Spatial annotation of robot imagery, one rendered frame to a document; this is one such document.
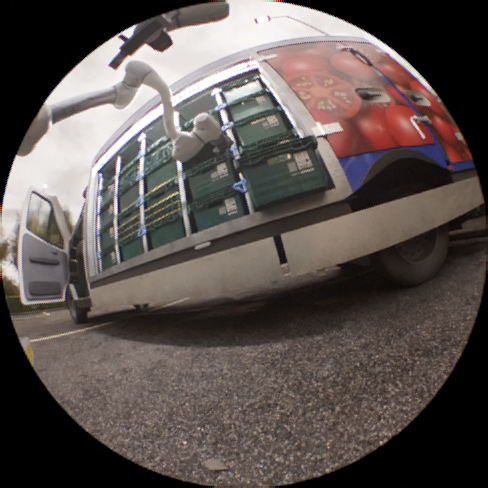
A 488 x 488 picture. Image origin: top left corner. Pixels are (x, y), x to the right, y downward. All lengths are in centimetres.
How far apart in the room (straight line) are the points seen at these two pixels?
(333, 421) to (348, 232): 72
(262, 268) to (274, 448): 71
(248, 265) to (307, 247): 29
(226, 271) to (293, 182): 53
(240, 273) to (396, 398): 79
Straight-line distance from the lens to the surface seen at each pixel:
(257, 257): 82
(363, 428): 46
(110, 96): 109
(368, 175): 97
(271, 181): 77
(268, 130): 130
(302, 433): 47
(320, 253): 81
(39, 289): 305
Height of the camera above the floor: 40
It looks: 8 degrees up
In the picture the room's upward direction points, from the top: 14 degrees counter-clockwise
